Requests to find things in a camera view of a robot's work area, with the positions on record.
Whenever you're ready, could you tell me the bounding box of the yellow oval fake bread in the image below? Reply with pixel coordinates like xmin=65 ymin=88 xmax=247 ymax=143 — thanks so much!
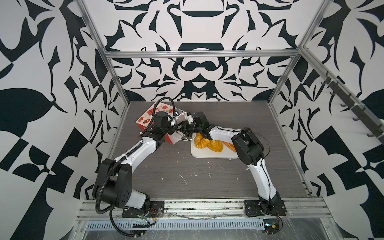
xmin=207 ymin=141 xmax=223 ymax=153

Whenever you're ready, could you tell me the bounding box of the yellow twisted ring bread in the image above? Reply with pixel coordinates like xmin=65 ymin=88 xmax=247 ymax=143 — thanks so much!
xmin=194 ymin=133 xmax=211 ymax=149

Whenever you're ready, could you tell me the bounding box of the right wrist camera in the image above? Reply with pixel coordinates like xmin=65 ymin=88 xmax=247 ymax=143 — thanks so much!
xmin=186 ymin=113 xmax=195 ymax=124

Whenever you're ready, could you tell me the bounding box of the orange croissant fake bread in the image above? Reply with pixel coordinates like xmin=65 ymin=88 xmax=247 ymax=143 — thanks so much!
xmin=223 ymin=142 xmax=237 ymax=153

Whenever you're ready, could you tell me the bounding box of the white slotted cable duct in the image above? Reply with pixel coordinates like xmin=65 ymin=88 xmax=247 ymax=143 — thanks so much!
xmin=86 ymin=219 xmax=265 ymax=231

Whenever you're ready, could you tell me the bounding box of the red white paper bag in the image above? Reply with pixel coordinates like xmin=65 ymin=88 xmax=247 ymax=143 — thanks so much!
xmin=136 ymin=103 xmax=188 ymax=145

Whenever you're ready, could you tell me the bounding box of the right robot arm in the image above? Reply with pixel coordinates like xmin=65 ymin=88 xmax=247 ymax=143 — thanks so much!
xmin=178 ymin=112 xmax=281 ymax=215

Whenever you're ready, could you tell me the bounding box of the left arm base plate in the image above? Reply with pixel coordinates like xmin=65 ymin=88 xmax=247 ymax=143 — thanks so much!
xmin=122 ymin=200 xmax=165 ymax=218

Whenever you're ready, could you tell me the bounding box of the black left base cable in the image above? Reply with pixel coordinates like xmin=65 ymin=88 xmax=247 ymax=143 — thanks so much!
xmin=108 ymin=206 xmax=157 ymax=238

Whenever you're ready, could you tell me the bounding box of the small green circuit board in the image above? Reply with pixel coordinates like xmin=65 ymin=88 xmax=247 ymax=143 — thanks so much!
xmin=263 ymin=219 xmax=283 ymax=235

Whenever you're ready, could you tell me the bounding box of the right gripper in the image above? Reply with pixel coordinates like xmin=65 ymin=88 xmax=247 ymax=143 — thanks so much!
xmin=176 ymin=120 xmax=204 ymax=137

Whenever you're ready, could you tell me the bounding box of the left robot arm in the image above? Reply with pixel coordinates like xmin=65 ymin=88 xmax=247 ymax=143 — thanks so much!
xmin=93 ymin=112 xmax=177 ymax=215

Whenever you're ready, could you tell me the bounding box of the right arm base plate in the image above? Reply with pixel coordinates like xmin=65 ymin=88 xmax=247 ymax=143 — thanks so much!
xmin=244 ymin=199 xmax=287 ymax=217

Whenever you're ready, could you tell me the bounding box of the white plastic tray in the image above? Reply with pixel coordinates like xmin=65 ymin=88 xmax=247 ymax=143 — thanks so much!
xmin=191 ymin=134 xmax=238 ymax=159

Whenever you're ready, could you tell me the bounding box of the grey wall hook rail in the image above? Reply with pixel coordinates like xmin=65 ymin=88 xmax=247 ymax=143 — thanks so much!
xmin=322 ymin=71 xmax=384 ymax=145

